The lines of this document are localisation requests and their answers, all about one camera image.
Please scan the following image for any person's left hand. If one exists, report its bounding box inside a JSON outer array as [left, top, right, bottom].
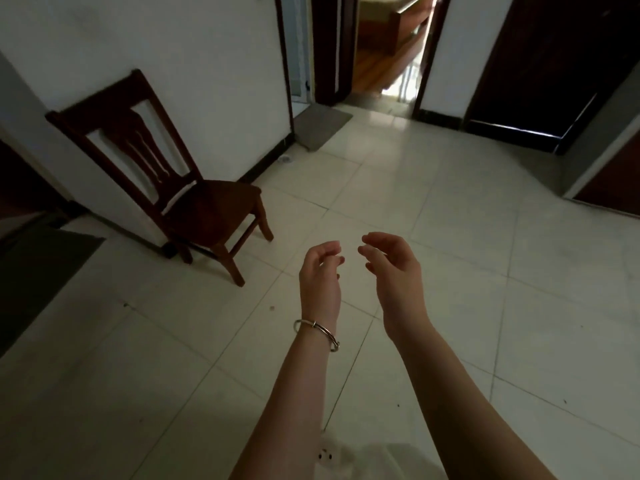
[[299, 241, 346, 326]]

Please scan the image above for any person's right hand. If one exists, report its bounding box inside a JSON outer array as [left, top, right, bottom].
[[357, 232, 432, 341]]

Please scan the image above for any person's right forearm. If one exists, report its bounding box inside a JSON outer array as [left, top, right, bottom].
[[387, 321, 560, 480]]

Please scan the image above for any person's left forearm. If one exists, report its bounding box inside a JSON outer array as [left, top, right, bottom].
[[229, 320, 344, 480]]

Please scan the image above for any grey door mat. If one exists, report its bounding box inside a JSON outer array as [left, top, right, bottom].
[[292, 104, 354, 152]]

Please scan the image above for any dark brown wooden chair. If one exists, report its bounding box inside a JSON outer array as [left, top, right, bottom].
[[45, 69, 275, 288]]

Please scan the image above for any dark open door leaf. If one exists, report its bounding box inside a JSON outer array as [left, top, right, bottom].
[[311, 0, 360, 107]]

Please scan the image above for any white framed glass door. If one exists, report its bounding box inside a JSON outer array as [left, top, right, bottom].
[[279, 0, 315, 103]]

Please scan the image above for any reddish brown door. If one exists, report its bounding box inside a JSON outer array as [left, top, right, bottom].
[[572, 145, 640, 218]]

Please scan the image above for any dark wooden door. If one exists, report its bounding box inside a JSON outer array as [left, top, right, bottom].
[[464, 0, 640, 155]]

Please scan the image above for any dark floor mat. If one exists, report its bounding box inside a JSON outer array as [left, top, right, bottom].
[[0, 226, 107, 359]]

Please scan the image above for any silver bangle bracelet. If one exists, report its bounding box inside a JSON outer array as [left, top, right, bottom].
[[293, 319, 342, 353]]

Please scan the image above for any wooden bed frame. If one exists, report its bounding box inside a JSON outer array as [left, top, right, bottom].
[[357, 0, 437, 58]]

